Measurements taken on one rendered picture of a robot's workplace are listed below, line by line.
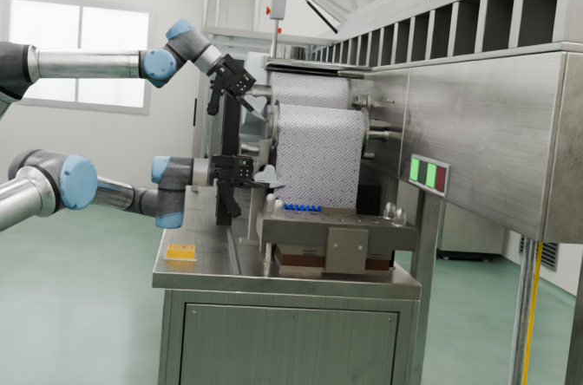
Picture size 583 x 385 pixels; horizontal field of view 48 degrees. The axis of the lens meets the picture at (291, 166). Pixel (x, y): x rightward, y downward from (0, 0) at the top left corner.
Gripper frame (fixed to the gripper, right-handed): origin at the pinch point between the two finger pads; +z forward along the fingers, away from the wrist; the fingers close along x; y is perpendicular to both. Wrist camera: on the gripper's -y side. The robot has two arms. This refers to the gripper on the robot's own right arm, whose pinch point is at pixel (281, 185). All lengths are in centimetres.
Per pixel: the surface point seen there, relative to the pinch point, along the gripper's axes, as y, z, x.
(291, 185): 0.5, 2.9, -0.2
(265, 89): 26.3, -4.2, 28.2
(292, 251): -13.8, 1.9, -18.9
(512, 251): -93, 263, 370
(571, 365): -19, 46, -73
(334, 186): 0.8, 14.9, -0.2
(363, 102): 25.1, 27.7, 28.2
